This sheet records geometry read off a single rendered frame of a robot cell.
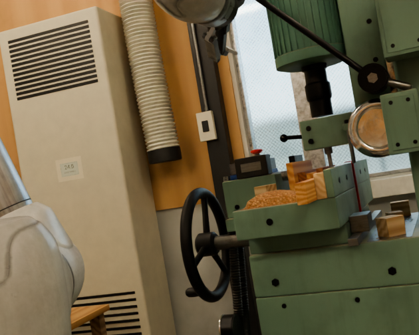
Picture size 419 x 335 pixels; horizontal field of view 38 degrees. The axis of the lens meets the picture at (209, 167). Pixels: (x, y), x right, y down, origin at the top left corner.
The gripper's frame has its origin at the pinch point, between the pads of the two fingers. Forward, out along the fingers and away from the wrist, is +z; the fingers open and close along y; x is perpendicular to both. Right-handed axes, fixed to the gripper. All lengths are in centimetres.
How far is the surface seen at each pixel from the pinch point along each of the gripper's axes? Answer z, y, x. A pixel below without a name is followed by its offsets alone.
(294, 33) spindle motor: 5.4, 3.1, -9.2
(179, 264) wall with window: 136, -113, 20
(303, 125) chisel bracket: 10.5, -13.8, -20.8
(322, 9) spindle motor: 7.5, 10.6, -11.5
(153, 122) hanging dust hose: 117, -57, 59
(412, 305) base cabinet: -8, -31, -60
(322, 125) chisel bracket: 10.5, -11.6, -24.6
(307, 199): -21.6, -21.6, -34.5
